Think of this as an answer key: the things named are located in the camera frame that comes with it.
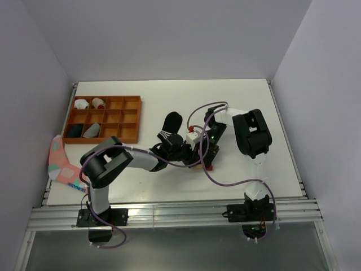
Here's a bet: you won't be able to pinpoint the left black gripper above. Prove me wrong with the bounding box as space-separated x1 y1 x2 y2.
168 141 203 169

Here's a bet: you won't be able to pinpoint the orange compartment tray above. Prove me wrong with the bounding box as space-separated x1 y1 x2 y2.
63 95 142 144

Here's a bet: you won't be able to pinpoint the tan maroon purple striped sock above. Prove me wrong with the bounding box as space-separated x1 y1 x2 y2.
192 164 213 171

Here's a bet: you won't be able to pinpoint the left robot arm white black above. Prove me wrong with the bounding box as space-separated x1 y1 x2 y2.
79 134 203 225

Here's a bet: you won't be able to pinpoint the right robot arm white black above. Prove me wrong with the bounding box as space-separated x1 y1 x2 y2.
204 104 276 221

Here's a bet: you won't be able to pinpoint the black sock white stripes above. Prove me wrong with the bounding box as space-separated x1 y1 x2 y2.
157 111 183 142

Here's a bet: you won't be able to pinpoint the grey rolled sock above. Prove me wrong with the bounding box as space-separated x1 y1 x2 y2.
83 123 101 138

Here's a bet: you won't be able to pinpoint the beige red rolled sock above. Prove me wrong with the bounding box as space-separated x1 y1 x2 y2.
91 98 105 110

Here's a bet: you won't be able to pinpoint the dark teal rolled sock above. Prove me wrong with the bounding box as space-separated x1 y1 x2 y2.
67 124 83 138

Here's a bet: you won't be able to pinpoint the white rolled sock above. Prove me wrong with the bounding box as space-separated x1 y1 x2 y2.
74 99 89 110

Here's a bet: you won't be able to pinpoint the pink patterned sock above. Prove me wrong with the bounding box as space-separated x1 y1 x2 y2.
48 135 86 193

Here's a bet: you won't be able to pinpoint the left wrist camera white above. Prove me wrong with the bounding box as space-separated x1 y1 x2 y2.
186 126 201 149

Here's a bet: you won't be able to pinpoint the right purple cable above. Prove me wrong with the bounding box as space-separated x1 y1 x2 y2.
187 101 280 243

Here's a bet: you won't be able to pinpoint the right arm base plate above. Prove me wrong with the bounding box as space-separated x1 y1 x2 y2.
222 200 276 240

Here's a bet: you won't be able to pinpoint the aluminium front rail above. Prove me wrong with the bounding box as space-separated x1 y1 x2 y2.
15 197 339 270

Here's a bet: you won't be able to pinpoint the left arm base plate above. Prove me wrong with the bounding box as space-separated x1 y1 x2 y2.
76 208 128 244

